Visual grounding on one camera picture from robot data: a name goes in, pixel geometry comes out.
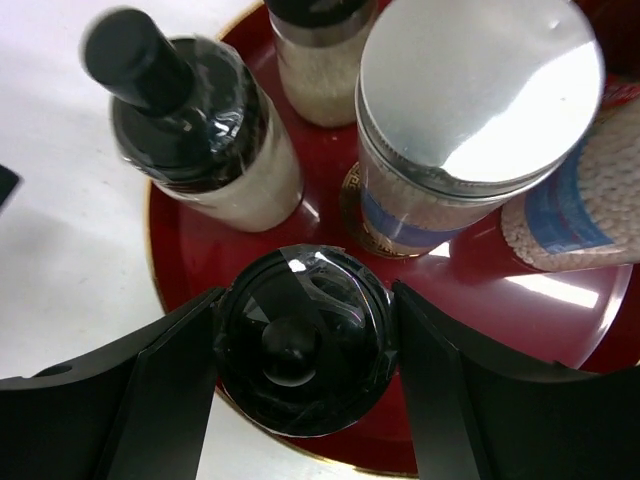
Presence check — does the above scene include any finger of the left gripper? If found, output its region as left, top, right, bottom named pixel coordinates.
left=0, top=165, right=22, bottom=209

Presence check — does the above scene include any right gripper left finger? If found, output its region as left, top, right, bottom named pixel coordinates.
left=1, top=288, right=223, bottom=479

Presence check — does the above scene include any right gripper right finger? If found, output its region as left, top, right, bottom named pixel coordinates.
left=393, top=282, right=639, bottom=479

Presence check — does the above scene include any dark-cap grinder jar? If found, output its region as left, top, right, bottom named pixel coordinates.
left=83, top=7, right=304, bottom=233
left=214, top=244, right=398, bottom=438
left=265, top=1, right=379, bottom=128

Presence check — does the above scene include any silver-lid spice jar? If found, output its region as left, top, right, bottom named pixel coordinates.
left=501, top=100, right=639, bottom=272
left=355, top=1, right=604, bottom=256

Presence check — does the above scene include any sauce bottle yellow cap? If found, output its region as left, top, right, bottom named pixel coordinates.
left=576, top=0, right=639, bottom=81

